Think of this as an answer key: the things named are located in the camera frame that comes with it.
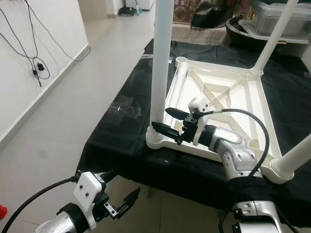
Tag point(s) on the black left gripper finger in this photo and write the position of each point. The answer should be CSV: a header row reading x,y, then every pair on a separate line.
x,y
131,200
108,174

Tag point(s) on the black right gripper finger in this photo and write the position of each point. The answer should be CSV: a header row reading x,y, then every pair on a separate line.
x,y
177,113
167,131

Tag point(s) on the white plastic table leg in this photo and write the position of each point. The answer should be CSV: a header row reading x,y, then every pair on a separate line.
x,y
161,63
274,39
294,160
179,87

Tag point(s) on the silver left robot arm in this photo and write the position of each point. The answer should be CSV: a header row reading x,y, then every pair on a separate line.
x,y
63,223

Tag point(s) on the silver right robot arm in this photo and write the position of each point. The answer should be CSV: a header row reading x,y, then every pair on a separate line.
x,y
235,150

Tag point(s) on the black tablecloth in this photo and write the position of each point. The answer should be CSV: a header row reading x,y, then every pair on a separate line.
x,y
116,145

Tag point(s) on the white plastic table top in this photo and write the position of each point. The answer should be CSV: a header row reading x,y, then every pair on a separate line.
x,y
233,121

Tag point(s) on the grey stone ledge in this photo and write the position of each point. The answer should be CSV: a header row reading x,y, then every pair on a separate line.
x,y
199,35

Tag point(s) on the black wok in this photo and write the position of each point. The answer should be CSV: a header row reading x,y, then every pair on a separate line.
x,y
240,39

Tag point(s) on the dark bag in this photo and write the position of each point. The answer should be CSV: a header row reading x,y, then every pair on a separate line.
x,y
211,14

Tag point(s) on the red plastic stool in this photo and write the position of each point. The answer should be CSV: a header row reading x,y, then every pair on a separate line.
x,y
3,211

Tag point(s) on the mop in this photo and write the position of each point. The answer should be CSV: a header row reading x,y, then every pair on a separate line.
x,y
129,12

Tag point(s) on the white cabinet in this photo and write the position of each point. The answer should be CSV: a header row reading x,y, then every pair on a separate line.
x,y
143,4

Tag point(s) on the black charger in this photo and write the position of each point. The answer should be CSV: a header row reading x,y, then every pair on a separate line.
x,y
39,67

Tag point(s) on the clear plastic storage box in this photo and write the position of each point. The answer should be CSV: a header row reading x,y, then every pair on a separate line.
x,y
272,17

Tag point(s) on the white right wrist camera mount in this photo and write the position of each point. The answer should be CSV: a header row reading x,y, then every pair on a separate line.
x,y
199,104

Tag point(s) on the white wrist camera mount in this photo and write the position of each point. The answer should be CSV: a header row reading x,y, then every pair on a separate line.
x,y
88,189
199,104

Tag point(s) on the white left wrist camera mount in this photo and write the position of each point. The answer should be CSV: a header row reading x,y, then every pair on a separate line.
x,y
88,189

